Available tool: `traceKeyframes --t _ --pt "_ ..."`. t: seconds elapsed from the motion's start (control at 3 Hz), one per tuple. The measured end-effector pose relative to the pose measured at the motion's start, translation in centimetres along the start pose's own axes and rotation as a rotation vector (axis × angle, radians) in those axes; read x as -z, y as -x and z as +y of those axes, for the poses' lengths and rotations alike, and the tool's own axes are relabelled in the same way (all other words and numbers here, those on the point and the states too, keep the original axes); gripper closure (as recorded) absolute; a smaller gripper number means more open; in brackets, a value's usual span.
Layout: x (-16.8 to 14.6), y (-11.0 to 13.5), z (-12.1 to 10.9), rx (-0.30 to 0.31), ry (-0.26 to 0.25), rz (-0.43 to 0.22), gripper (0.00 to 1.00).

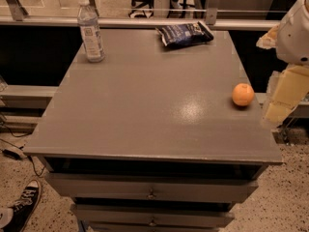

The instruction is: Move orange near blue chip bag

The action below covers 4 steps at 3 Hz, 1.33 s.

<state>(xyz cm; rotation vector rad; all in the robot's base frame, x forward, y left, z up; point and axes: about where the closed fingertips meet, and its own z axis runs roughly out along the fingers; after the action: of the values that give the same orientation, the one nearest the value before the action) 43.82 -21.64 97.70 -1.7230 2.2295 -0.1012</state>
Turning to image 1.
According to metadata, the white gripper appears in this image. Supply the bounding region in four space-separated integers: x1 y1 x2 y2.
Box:
256 0 309 126

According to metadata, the orange fruit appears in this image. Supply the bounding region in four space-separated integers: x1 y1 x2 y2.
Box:
232 83 254 106

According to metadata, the blue chip bag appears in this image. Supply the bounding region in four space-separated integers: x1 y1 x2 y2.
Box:
156 21 214 47

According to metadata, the grey drawer cabinet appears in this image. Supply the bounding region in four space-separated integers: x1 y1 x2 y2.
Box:
25 29 282 232

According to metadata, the black office chair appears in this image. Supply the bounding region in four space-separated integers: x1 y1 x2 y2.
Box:
128 0 154 18

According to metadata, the clear plastic water bottle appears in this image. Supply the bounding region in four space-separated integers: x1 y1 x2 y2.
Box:
77 0 105 63

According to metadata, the top grey drawer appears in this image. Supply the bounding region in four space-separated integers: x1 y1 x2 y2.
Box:
45 173 258 203

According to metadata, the grey drawer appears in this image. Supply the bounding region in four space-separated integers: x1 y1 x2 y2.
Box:
45 173 258 203
70 205 234 228

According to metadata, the metal railing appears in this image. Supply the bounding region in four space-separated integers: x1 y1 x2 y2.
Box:
1 0 278 31

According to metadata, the black power adapter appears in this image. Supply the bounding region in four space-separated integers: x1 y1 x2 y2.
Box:
1 149 23 160

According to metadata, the black white sneaker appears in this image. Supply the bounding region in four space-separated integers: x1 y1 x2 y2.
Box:
0 179 42 232

